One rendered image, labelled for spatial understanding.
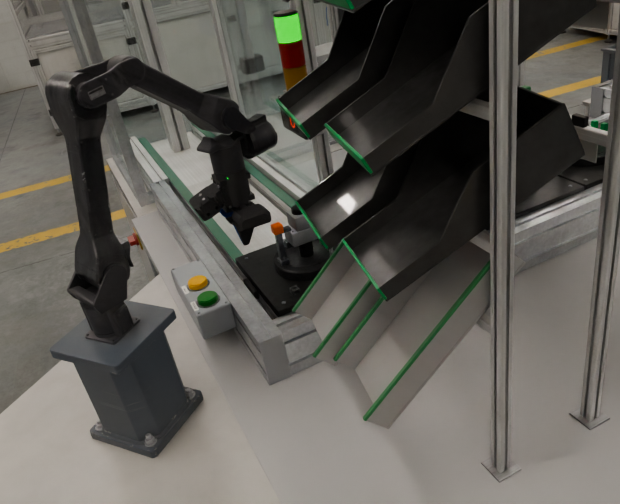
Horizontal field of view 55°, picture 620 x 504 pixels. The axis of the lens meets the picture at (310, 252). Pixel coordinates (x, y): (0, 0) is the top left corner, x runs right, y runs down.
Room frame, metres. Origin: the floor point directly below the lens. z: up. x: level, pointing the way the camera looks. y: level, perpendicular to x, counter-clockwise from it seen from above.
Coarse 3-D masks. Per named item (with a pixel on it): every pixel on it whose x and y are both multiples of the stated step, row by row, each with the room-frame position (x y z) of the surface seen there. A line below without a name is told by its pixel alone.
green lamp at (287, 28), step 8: (288, 16) 1.24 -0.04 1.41; (296, 16) 1.25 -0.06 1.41; (280, 24) 1.25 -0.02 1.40; (288, 24) 1.24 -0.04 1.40; (296, 24) 1.25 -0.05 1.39; (280, 32) 1.25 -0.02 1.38; (288, 32) 1.24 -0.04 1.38; (296, 32) 1.25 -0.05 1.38; (280, 40) 1.25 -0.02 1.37; (288, 40) 1.24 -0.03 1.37; (296, 40) 1.24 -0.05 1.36
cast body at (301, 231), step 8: (296, 208) 1.04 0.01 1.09; (288, 216) 1.05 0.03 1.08; (296, 216) 1.03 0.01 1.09; (296, 224) 1.02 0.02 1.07; (304, 224) 1.03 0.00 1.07; (288, 232) 1.03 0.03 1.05; (296, 232) 1.02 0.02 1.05; (304, 232) 1.03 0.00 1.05; (312, 232) 1.03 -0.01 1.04; (288, 240) 1.04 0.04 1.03; (296, 240) 1.02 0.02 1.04; (304, 240) 1.02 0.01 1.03; (312, 240) 1.03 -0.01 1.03
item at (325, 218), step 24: (360, 168) 0.85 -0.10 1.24; (384, 168) 0.73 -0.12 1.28; (408, 168) 0.73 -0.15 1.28; (312, 192) 0.84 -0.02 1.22; (336, 192) 0.83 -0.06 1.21; (360, 192) 0.79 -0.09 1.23; (384, 192) 0.72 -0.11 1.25; (312, 216) 0.80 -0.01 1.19; (336, 216) 0.77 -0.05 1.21; (360, 216) 0.72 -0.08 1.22; (336, 240) 0.71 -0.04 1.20
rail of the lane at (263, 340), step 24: (168, 192) 1.57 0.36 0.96; (168, 216) 1.47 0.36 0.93; (192, 216) 1.38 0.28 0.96; (192, 240) 1.25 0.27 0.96; (216, 264) 1.13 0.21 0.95; (240, 288) 1.01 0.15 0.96; (240, 312) 0.93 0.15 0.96; (264, 312) 0.91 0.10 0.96; (240, 336) 0.96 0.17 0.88; (264, 336) 0.84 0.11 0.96; (264, 360) 0.83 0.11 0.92
